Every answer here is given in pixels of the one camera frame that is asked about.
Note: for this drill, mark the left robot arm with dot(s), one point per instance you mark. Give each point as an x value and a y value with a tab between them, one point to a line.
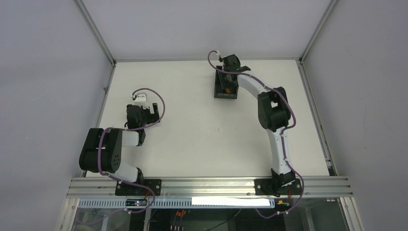
102	150

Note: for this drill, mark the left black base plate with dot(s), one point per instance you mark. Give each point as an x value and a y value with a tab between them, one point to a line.
124	189

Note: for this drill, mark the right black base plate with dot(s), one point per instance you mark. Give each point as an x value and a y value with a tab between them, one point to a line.
273	188

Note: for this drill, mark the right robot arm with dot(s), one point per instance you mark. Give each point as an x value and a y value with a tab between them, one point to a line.
274	116

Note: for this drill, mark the white slotted cable duct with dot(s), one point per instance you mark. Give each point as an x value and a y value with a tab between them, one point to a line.
190	203

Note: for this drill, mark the aluminium frame rail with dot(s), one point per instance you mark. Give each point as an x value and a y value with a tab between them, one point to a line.
240	187

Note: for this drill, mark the black plastic bin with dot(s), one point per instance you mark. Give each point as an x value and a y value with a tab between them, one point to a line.
220	93

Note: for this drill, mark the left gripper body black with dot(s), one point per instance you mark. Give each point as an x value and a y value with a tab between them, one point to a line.
150	113

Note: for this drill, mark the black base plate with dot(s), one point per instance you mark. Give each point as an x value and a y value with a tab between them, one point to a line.
273	188
124	189

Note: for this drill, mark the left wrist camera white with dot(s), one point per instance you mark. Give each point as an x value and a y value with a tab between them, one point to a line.
140	100

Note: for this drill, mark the small electronics board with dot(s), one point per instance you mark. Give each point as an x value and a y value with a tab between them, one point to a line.
136	202

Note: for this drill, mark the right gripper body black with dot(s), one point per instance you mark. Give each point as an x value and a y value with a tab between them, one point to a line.
227	78

